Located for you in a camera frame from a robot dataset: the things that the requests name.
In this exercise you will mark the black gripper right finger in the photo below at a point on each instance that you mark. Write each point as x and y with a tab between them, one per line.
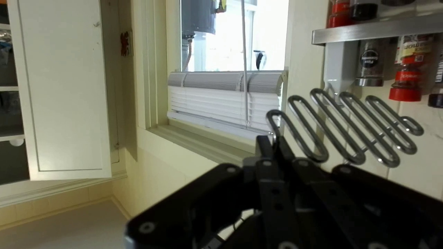
369	207

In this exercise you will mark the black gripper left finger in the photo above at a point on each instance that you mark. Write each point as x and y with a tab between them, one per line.
195	212

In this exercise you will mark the white window blind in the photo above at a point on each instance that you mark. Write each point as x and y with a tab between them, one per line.
213	98

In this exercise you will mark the dark capped spice jar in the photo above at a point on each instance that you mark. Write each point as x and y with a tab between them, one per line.
437	98

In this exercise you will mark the red capped spice bottle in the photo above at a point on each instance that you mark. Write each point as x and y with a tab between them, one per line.
406	76

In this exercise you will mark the black labelled spice jar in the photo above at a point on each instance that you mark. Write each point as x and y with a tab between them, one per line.
369	59

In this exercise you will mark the kitchen window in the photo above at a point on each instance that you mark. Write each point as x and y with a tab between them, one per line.
231	46

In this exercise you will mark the white cabinet door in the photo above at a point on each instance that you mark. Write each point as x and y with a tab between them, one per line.
64	91

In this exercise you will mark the brown door hinge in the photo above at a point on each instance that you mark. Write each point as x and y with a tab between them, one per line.
125	43

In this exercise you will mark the red spice jar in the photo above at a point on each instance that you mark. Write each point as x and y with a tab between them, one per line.
340	11

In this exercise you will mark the metal wall spice rack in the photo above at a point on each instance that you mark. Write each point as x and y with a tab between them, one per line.
369	29

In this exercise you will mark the open wall cabinet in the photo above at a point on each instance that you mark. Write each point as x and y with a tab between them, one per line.
12	156

